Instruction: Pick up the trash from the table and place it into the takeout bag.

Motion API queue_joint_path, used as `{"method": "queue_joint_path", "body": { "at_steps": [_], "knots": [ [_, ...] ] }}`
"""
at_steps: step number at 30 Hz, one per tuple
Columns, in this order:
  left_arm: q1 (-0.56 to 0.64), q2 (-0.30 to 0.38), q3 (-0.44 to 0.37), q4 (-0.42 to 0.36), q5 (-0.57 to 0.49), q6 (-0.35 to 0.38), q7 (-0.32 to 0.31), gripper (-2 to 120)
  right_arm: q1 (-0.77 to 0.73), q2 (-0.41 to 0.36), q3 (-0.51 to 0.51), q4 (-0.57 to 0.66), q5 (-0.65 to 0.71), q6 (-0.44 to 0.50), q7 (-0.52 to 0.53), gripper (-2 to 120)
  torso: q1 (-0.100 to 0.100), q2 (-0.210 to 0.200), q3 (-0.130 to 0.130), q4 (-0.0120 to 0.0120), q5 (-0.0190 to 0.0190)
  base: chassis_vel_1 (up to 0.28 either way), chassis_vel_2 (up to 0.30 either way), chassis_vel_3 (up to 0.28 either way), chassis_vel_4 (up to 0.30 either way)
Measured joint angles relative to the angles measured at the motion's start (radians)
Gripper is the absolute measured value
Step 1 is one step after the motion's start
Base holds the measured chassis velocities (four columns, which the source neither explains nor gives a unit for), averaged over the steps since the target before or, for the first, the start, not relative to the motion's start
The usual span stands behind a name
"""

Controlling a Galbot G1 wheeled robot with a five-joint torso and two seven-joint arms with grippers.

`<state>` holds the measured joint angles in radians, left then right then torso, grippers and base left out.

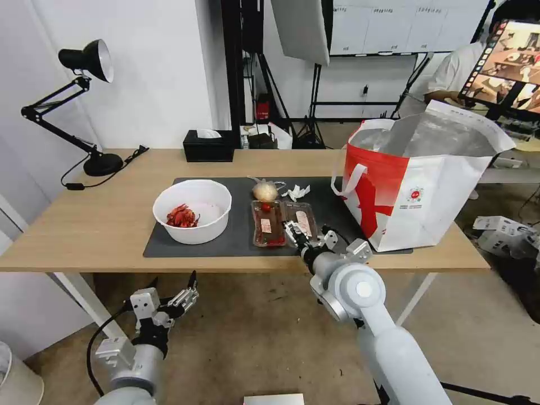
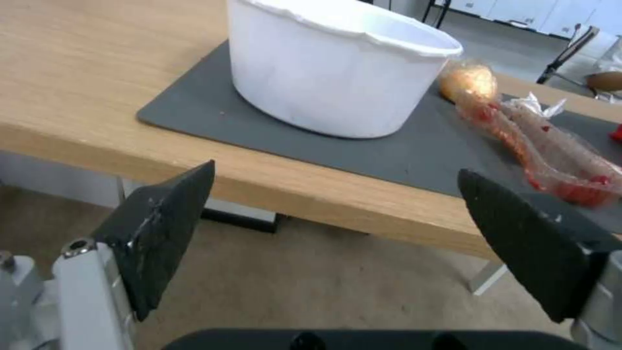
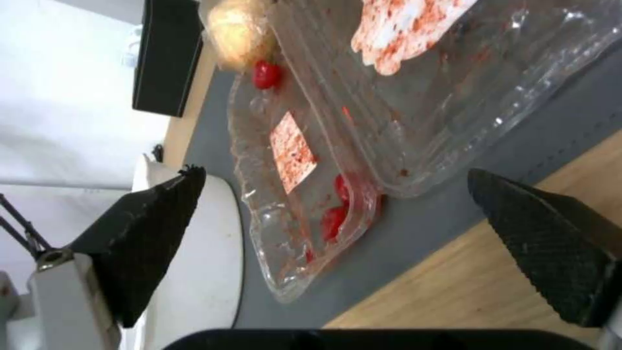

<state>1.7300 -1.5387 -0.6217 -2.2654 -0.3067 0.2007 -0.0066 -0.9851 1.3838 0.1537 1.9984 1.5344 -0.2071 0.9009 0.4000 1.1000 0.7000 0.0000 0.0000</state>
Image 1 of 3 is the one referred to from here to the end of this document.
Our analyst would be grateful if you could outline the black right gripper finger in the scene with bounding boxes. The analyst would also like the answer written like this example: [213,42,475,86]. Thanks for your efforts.
[283,219,309,250]
[319,225,339,250]

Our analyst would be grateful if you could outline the clear bag of food scraps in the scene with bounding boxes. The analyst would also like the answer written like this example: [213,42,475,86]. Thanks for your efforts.
[249,176,287,201]

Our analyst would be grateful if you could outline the red and white takeout bag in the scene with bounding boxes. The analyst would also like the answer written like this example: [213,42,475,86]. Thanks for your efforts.
[331,100,517,254]

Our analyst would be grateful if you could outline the clear plastic tray lid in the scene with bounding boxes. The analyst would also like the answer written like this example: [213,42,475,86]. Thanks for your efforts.
[282,201,321,242]

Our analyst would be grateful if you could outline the clear tray with red sauce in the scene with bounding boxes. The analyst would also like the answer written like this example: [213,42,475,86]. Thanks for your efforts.
[250,200,289,249]

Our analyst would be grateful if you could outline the crumpled white napkin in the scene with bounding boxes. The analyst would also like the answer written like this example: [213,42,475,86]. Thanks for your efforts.
[281,183,312,200]

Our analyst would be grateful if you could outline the dark grey table mat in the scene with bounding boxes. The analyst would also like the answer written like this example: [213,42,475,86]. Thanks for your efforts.
[142,176,414,259]

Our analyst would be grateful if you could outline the white table leg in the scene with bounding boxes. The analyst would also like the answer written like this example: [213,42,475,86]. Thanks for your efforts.
[395,272,438,326]
[52,272,128,340]

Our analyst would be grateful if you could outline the red crayfish shells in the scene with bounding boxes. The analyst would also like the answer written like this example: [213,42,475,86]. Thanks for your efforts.
[165,204,202,228]

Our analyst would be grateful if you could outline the white round bowl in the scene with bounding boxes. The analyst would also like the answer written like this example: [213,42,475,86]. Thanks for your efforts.
[152,178,233,245]

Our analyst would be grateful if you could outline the black tissue box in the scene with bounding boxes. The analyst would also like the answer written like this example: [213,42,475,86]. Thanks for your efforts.
[182,129,235,163]

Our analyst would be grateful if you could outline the red canister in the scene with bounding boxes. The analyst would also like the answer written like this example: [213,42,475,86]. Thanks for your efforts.
[255,94,271,124]

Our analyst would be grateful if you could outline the black tripod stand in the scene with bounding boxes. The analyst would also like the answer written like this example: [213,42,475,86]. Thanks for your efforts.
[291,62,326,149]

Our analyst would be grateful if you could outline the black desk lamp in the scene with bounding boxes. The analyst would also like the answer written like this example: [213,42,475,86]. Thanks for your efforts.
[21,38,125,177]

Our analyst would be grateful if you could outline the white robot front shell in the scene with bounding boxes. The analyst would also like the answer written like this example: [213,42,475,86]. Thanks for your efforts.
[243,393,305,405]

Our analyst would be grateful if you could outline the white waste bin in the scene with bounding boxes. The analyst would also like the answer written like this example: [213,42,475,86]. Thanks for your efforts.
[0,340,45,405]

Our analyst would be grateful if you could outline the white printed boxes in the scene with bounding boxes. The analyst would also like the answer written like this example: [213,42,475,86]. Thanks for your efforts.
[472,215,540,271]

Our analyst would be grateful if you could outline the black metal pillar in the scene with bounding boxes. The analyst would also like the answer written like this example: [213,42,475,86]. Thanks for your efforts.
[222,0,265,132]

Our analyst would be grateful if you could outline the white photo softbox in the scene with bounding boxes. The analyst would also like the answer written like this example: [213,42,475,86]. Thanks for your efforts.
[269,0,331,66]

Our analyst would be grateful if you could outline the person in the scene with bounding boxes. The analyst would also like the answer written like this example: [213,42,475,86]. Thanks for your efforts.
[421,6,514,104]

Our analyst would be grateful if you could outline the whiteboard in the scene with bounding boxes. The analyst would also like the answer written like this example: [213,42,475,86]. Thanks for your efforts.
[330,0,495,56]

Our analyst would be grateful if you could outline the computer monitor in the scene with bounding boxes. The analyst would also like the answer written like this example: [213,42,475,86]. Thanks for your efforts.
[457,16,540,112]

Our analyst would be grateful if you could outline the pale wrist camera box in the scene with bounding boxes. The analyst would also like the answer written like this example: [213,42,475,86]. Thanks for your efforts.
[129,288,161,317]

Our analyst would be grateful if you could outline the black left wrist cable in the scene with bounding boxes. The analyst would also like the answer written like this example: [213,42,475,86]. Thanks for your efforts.
[85,300,137,397]

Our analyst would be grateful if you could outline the black lamp power cable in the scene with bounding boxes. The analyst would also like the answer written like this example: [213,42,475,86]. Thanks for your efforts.
[60,145,151,191]

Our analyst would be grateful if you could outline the black floor cable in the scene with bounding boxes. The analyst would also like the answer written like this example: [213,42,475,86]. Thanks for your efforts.
[438,381,540,400]

